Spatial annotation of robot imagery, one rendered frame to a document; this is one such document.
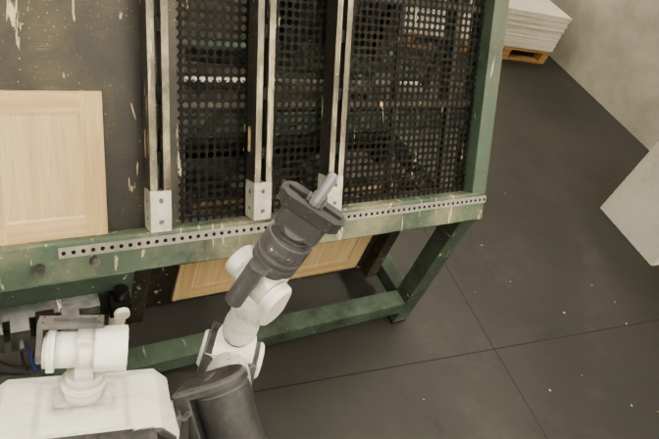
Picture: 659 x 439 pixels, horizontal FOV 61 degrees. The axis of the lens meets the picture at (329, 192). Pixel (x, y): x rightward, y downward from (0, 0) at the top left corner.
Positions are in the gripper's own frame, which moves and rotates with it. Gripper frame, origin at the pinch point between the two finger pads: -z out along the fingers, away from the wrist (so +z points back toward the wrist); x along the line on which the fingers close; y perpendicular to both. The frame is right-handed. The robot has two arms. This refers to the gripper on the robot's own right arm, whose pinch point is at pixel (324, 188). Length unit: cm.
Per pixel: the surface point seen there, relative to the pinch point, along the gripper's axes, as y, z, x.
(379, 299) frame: 145, 106, -62
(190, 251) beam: 57, 72, 19
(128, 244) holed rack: 45, 73, 34
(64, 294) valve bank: 33, 90, 41
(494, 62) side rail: 150, -14, -36
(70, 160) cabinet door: 44, 57, 58
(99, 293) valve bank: 40, 90, 34
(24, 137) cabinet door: 38, 55, 69
